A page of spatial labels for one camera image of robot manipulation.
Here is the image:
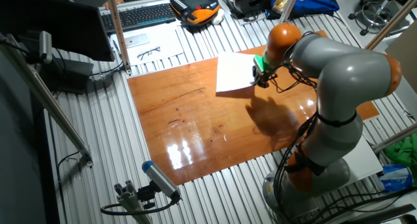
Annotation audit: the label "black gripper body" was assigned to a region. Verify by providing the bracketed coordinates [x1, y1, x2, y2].
[256, 67, 278, 89]

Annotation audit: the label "white paper sheet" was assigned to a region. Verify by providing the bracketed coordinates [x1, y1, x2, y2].
[215, 51, 258, 93]

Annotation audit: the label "person's hand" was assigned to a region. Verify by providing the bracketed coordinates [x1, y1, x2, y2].
[102, 0, 124, 10]

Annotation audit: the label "glossy wooden board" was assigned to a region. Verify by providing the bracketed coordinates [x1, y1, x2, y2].
[126, 30, 381, 186]

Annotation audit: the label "white rounded object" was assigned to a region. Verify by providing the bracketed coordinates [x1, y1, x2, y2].
[211, 8, 225, 25]

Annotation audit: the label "yellow snack packet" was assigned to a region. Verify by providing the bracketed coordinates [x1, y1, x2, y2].
[272, 0, 290, 15]

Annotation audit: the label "orange black teach pendant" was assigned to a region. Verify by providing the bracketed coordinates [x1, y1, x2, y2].
[169, 0, 222, 25]

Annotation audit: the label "printed white document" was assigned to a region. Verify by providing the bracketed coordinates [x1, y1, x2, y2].
[109, 23, 185, 67]

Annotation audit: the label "black rimmed eyeglasses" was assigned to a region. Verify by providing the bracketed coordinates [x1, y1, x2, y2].
[136, 46, 162, 61]

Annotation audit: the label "silver smartphone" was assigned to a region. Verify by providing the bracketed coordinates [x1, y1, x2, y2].
[124, 33, 151, 49]

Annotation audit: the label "chrome stool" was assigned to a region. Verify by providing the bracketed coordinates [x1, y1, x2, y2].
[347, 0, 411, 36]

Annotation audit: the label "black computer keyboard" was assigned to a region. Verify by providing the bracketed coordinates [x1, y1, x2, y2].
[100, 3, 177, 35]

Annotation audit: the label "brown cardboard panel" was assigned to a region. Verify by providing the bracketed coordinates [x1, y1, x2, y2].
[385, 30, 417, 85]

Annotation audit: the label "black pen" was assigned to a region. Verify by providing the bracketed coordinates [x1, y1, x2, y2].
[112, 39, 122, 60]

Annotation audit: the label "green cloth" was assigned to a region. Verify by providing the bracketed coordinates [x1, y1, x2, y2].
[383, 135, 417, 188]

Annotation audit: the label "blue plastic package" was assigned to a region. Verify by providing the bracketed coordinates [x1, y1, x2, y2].
[377, 163, 414, 192]

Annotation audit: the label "black box device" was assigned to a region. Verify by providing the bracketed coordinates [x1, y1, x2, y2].
[38, 56, 95, 95]

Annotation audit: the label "black computer monitor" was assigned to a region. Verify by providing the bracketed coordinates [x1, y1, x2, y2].
[0, 0, 115, 62]

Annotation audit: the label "green wrist adapter ring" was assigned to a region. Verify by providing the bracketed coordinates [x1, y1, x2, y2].
[253, 54, 272, 74]

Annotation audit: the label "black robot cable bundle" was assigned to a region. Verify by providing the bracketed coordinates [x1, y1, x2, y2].
[269, 31, 417, 224]

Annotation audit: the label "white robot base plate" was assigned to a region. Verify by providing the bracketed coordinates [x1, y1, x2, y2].
[338, 135, 384, 189]

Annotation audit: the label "silver camera with blue end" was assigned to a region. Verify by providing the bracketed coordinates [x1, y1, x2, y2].
[141, 160, 182, 202]

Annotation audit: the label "tall aluminium post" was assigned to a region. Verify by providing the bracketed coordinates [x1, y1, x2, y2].
[366, 0, 417, 51]

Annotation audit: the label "short aluminium frame bar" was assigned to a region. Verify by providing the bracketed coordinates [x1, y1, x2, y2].
[372, 122, 417, 154]

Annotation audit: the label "wooden frame post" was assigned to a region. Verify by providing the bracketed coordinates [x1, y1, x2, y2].
[104, 0, 133, 76]

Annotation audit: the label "thin black cable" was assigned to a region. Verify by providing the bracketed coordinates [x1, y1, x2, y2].
[55, 150, 81, 224]
[89, 61, 125, 77]

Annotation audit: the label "aluminium camera mount profile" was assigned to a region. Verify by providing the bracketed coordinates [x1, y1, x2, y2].
[113, 180, 157, 224]

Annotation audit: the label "black camera cable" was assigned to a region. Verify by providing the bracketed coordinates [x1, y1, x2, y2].
[100, 193, 182, 217]

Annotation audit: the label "long aluminium frame bar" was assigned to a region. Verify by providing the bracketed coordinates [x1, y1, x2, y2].
[0, 33, 94, 168]

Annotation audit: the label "small silver camera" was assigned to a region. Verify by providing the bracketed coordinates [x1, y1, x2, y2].
[38, 31, 53, 64]

